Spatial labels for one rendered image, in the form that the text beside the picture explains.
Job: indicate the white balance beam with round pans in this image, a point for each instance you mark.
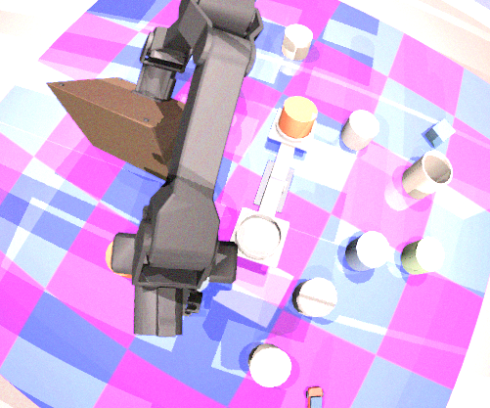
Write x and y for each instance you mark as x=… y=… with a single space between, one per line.
x=259 y=235

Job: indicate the small orange toy car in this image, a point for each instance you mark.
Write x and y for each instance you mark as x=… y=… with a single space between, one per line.
x=315 y=396

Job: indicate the orange cylinder with cream top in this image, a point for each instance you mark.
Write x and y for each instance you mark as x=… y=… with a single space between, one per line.
x=297 y=117

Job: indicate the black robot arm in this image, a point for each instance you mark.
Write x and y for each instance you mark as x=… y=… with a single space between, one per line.
x=177 y=240

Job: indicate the dark grey cylinder with white top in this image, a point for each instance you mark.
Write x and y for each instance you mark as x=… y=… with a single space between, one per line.
x=368 y=251

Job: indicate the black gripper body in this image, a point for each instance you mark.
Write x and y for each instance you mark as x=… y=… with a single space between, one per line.
x=224 y=269

